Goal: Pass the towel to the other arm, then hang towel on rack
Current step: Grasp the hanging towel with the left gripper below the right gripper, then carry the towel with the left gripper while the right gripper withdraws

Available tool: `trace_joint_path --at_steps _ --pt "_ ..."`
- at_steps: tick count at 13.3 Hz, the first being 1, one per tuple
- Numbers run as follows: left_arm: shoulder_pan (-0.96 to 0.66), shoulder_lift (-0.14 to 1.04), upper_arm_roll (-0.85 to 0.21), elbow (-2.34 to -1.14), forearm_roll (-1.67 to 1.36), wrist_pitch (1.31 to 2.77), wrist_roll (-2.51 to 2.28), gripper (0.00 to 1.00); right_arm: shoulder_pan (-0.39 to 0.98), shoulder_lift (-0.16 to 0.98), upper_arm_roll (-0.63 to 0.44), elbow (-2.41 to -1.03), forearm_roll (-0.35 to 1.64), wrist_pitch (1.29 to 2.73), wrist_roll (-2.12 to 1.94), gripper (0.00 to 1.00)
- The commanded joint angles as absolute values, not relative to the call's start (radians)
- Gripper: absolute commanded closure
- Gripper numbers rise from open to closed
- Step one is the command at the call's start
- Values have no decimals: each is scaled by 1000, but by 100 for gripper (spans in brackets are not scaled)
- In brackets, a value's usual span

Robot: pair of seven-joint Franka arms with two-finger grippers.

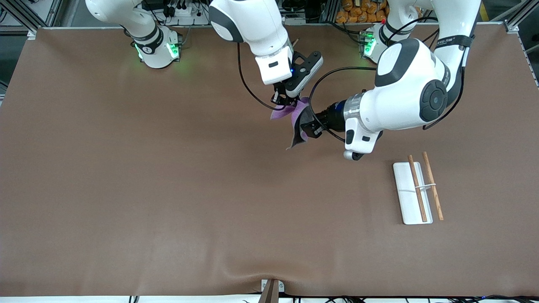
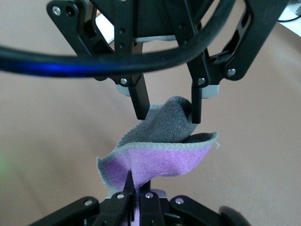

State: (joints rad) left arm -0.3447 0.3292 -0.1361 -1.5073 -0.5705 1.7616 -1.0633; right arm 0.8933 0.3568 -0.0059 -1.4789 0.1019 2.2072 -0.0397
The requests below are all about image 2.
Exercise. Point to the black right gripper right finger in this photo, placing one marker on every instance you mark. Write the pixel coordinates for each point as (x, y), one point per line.
(149, 207)

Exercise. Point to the purple and grey towel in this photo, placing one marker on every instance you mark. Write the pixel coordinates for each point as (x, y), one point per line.
(160, 162)

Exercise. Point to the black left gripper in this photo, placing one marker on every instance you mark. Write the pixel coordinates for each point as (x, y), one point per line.
(152, 14)

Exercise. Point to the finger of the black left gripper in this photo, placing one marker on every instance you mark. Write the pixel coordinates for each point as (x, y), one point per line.
(196, 106)
(141, 101)

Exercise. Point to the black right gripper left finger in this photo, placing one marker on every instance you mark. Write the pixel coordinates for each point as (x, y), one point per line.
(128, 195)

